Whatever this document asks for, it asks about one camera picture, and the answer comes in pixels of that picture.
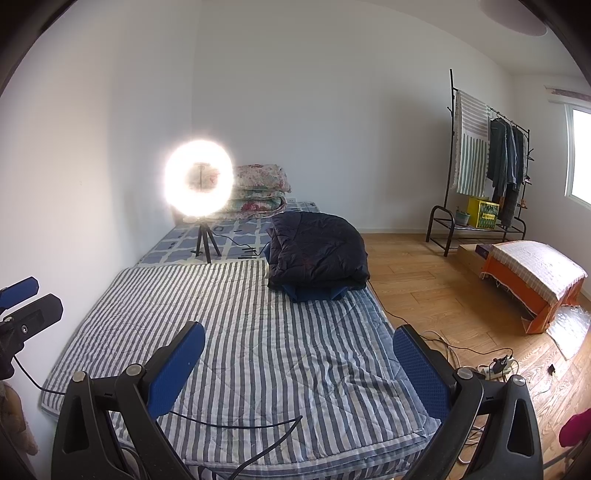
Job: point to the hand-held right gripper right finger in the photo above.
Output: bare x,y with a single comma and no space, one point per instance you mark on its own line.
418,369

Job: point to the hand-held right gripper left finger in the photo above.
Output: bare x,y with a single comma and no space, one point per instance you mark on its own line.
178,369

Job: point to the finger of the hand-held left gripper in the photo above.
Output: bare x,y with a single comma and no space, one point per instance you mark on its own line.
37,314
21,290

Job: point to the dark navy puffer jacket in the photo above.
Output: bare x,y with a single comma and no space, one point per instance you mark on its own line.
318,249

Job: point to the dark hanging clothes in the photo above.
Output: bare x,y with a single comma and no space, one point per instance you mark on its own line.
501,161

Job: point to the black clothes rack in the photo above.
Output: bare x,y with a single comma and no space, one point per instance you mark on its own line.
450,115

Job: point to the white power strip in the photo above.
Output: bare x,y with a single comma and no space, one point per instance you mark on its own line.
498,367

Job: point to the blue white striped blanket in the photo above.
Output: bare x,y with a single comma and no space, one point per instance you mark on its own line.
277,346

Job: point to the flat cardboard box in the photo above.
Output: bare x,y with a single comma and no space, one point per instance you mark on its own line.
468,258

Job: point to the blue patterned bed sheet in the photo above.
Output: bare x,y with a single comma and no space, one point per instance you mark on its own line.
175,244

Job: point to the blue jacket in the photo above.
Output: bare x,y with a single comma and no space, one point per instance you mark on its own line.
314,293

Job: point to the black tripod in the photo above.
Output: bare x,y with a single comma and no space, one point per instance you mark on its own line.
203,240

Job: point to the orange covered bench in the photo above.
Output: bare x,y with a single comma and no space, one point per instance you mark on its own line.
535,267

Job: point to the silver foil mat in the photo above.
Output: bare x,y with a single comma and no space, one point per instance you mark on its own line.
570,332

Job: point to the yellow box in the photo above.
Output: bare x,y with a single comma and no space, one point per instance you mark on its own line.
482,212

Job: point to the pink cloth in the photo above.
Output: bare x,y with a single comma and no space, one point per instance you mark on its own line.
577,429

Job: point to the folded floral quilt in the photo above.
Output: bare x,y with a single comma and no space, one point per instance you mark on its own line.
258,184

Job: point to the striped hanging towel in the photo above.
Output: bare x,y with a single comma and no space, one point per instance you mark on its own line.
471,147

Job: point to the window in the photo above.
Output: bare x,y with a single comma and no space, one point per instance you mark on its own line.
581,157

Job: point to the round ceiling lamp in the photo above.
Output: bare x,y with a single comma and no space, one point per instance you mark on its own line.
517,16

